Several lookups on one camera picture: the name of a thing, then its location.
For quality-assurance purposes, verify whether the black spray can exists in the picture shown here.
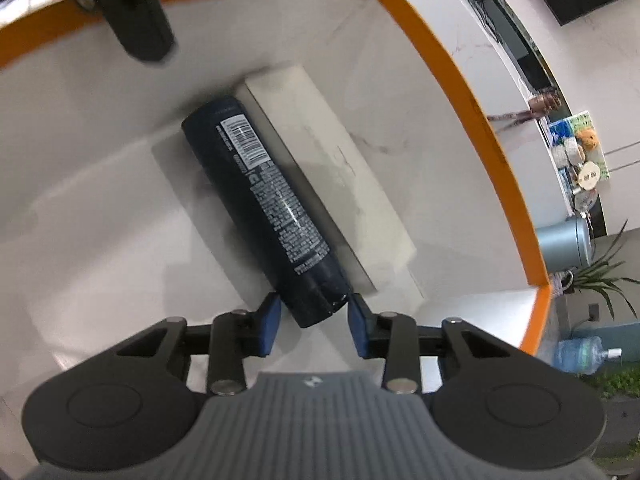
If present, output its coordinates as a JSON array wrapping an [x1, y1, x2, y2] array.
[[181, 96, 352, 328]]

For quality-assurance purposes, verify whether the orange cardboard box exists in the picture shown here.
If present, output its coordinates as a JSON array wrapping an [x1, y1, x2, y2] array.
[[0, 0, 556, 480]]

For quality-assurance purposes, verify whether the water bottle jug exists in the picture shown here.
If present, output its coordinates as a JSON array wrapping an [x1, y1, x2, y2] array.
[[553, 336, 623, 375]]

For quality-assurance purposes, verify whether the grey blue trash bin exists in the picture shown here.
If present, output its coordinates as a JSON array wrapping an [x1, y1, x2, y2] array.
[[536, 216, 593, 273]]

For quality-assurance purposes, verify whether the tall green plant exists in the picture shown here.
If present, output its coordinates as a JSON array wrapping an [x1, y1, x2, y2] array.
[[567, 220, 639, 321]]

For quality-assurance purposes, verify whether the colourful picture board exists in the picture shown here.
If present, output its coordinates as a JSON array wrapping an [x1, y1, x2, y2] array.
[[548, 110, 610, 192]]

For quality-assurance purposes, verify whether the brown hanging strap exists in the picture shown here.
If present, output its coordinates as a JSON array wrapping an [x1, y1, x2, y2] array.
[[487, 86, 561, 123]]

